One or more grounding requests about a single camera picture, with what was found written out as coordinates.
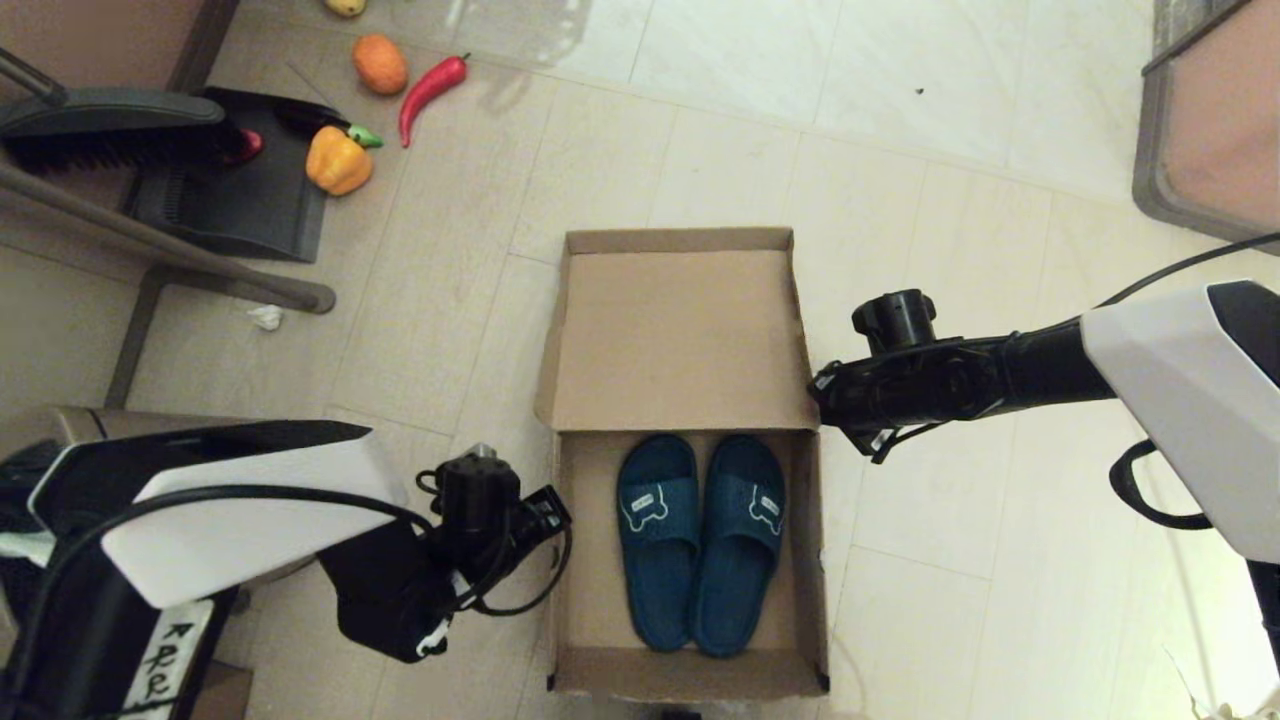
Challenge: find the dark blue rubber slipper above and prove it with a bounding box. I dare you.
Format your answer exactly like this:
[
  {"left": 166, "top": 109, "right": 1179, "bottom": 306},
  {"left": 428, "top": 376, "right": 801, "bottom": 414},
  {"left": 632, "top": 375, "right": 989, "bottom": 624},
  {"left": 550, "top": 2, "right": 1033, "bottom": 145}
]
[
  {"left": 690, "top": 435, "right": 787, "bottom": 659},
  {"left": 616, "top": 433, "right": 701, "bottom": 653}
]

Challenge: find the brown cardboard shoe box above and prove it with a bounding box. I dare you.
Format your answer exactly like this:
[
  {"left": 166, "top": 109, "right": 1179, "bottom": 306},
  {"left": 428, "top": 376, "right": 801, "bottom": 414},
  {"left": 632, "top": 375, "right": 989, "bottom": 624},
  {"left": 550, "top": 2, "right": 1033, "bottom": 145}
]
[{"left": 533, "top": 226, "right": 831, "bottom": 701}]

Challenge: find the yellow toy bell pepper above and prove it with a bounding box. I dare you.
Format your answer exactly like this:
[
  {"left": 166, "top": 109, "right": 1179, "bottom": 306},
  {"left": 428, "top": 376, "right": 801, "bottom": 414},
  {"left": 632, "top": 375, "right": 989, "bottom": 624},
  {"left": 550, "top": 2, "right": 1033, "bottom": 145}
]
[{"left": 305, "top": 125, "right": 375, "bottom": 198}]

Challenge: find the black plastic dustpan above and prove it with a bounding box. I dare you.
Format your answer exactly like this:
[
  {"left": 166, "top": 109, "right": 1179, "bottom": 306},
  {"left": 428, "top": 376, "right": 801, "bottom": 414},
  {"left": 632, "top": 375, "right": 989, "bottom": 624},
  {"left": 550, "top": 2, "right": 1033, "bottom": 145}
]
[{"left": 125, "top": 87, "right": 346, "bottom": 264}]

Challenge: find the red toy chili pepper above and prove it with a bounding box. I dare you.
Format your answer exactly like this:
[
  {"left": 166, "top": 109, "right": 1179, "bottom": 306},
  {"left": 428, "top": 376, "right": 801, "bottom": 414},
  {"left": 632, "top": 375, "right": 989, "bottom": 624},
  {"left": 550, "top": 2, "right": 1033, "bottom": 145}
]
[{"left": 398, "top": 54, "right": 471, "bottom": 149}]

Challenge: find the brown plastic trash bin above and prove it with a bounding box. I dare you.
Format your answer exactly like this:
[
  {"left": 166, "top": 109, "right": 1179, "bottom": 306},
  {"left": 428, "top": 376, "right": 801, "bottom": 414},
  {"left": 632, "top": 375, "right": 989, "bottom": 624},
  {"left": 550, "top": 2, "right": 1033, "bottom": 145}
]
[{"left": 0, "top": 405, "right": 321, "bottom": 601}]

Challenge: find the dark purple toy eggplant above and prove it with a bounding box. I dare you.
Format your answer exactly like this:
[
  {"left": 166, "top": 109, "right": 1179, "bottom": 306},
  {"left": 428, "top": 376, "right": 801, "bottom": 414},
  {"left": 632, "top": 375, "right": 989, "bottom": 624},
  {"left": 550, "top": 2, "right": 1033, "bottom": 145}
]
[{"left": 275, "top": 100, "right": 385, "bottom": 151}]

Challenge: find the orange toy fruit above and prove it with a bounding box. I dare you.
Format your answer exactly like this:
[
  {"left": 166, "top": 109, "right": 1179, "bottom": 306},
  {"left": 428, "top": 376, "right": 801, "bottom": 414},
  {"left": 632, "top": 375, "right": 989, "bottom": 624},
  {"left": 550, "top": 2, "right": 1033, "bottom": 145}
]
[{"left": 351, "top": 34, "right": 409, "bottom": 97}]

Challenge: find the black broom brush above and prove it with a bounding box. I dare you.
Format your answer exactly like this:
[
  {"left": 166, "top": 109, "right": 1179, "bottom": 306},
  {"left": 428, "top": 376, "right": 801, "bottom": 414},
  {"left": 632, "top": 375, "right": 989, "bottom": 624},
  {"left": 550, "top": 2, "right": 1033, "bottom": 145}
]
[{"left": 0, "top": 45, "right": 241, "bottom": 179}]

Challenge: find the brown cabinet panel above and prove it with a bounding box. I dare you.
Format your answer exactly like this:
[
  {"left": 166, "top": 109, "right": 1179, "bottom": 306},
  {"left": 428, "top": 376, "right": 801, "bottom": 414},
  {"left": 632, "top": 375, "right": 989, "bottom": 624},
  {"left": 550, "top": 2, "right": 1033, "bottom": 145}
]
[{"left": 0, "top": 0, "right": 241, "bottom": 96}]

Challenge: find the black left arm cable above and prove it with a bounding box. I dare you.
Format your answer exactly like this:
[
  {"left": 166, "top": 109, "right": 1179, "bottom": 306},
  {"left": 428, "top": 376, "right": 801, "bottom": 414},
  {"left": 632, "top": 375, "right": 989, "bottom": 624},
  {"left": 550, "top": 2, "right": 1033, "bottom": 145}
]
[{"left": 0, "top": 485, "right": 573, "bottom": 691}]

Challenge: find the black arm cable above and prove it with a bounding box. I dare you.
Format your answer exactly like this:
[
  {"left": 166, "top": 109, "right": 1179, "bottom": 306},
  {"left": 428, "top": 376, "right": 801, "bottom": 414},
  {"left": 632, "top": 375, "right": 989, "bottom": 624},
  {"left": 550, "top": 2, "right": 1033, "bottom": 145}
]
[
  {"left": 1095, "top": 232, "right": 1280, "bottom": 531},
  {"left": 0, "top": 485, "right": 573, "bottom": 691}
]

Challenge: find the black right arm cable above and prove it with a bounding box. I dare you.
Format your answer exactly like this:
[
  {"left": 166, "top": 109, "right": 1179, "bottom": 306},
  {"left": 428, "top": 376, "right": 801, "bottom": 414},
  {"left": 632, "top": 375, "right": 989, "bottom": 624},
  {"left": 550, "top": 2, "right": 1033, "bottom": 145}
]
[{"left": 1095, "top": 232, "right": 1280, "bottom": 531}]

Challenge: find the grey metal furniture frame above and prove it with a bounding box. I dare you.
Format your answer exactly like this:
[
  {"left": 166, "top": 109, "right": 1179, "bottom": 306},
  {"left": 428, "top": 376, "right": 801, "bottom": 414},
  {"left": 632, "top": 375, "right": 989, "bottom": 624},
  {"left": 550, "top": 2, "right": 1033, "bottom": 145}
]
[{"left": 0, "top": 158, "right": 337, "bottom": 411}]

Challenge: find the brown table with grey frame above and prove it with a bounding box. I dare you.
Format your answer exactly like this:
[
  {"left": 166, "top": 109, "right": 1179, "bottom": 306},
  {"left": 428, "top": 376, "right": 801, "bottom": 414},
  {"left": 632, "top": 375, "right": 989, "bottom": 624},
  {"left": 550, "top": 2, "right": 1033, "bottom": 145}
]
[{"left": 1130, "top": 0, "right": 1280, "bottom": 256}]

